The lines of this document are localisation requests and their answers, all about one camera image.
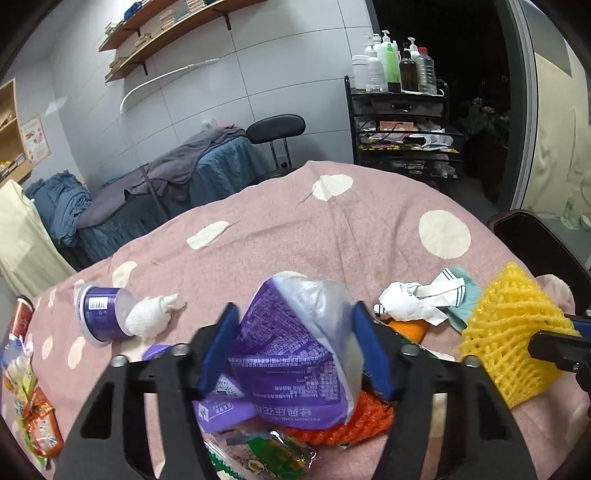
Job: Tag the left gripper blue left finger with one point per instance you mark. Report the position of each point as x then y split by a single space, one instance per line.
109 437

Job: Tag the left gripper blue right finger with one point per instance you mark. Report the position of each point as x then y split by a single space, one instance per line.
481 437

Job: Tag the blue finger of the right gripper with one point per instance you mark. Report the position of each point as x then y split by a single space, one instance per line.
582 325

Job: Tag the yellow foam fruit net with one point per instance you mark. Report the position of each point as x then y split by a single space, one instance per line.
510 311

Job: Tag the orange foam fruit net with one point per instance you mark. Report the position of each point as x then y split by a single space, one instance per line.
372 416

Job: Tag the light blue cloth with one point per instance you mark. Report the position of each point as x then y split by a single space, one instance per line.
458 315

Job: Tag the green clear snack wrapper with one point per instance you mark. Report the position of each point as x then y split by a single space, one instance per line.
266 454

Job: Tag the purple yogurt cup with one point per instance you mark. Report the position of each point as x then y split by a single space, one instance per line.
101 313

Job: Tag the purple white plastic snack bag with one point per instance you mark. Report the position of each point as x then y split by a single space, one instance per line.
296 356

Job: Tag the orange snack packet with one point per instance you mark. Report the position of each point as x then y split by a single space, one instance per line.
41 425

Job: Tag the orange fruit peel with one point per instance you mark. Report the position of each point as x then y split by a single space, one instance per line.
414 330

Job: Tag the green snack packet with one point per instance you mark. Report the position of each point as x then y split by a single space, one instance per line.
21 381

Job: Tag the purple small carton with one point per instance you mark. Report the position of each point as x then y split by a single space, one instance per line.
225 407

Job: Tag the white crumpled paper tissue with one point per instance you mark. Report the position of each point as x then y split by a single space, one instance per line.
406 302

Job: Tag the white crumpled tissue by cup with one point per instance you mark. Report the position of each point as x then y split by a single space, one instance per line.
151 316

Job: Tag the red cylindrical can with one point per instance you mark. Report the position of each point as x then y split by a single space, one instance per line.
22 317

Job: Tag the cream cloth covered chair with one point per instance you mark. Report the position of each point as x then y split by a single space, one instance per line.
30 263

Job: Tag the pink polka dot bed cover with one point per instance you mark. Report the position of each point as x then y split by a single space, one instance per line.
357 226

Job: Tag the potted plant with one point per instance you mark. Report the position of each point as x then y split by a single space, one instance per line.
483 118

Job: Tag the pile of blue sheets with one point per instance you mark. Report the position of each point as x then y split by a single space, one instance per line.
60 201

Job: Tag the black trolley cart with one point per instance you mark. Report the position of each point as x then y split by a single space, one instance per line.
406 133

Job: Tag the grey blanket on bed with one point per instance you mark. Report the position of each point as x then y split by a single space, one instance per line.
172 169

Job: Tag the wooden cubby cabinet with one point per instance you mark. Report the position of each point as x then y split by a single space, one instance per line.
15 162

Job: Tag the clear ribbed bottle red cap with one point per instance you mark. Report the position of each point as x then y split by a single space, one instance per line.
426 72

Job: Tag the blue massage bed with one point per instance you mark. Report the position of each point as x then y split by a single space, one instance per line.
116 216

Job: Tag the green lotion bottle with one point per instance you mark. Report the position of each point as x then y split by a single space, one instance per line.
392 69

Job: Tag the dark brown pump bottle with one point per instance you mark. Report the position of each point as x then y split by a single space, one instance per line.
409 73

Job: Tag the white pump bottle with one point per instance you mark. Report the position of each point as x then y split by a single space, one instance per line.
376 81

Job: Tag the black round stool chair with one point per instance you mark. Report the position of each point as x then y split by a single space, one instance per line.
277 127

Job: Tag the wall poster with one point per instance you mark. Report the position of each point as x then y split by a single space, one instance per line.
35 141

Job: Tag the upper wooden wall shelf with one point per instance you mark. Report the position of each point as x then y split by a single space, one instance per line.
129 34

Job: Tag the wooden wall shelf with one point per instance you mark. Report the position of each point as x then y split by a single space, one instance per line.
129 34
208 13

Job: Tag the lower wooden wall shelf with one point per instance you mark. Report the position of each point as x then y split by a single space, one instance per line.
208 13

